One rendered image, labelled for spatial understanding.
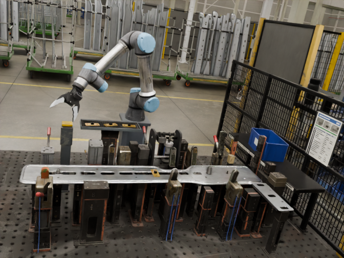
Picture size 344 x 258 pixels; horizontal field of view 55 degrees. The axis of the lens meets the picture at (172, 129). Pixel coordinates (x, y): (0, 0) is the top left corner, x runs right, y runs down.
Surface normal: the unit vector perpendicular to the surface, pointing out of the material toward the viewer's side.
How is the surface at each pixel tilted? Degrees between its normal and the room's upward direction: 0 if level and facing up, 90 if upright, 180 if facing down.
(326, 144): 90
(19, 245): 0
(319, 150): 90
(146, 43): 82
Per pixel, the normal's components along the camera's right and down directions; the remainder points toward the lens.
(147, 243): 0.16, -0.93
